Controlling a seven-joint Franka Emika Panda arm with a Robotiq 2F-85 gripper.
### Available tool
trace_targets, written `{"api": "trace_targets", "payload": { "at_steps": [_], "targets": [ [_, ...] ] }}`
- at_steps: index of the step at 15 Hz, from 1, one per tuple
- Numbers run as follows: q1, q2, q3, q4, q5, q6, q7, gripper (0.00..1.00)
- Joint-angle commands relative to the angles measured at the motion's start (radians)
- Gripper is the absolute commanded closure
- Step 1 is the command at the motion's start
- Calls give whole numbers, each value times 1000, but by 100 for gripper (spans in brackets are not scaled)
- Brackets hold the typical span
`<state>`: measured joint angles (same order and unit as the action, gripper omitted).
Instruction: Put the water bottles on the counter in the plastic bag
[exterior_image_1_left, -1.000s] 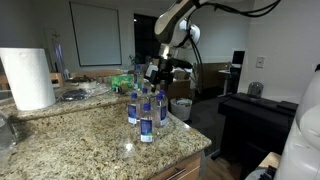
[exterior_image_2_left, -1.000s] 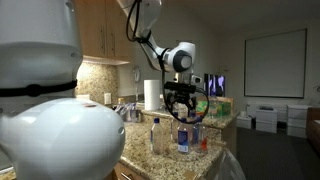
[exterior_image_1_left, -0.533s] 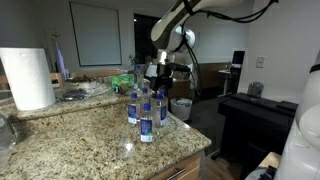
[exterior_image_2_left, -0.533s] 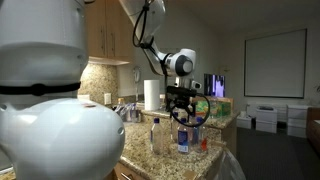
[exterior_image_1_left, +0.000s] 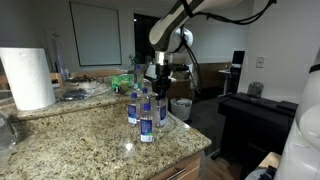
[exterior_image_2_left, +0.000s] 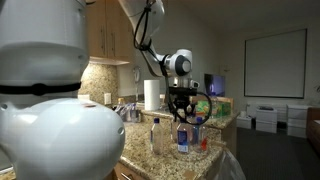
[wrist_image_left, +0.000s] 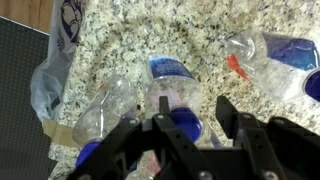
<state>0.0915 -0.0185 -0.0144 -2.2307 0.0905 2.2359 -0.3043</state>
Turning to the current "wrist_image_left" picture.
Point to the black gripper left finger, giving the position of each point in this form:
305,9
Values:
173,146

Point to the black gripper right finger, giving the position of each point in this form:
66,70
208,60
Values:
260,143

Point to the clear water bottle blue cap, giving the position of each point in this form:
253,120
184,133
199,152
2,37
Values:
173,86
103,110
273,66

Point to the translucent plastic bag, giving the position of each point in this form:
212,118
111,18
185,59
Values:
50,83

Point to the brown tape strip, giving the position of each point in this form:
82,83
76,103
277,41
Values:
60,133

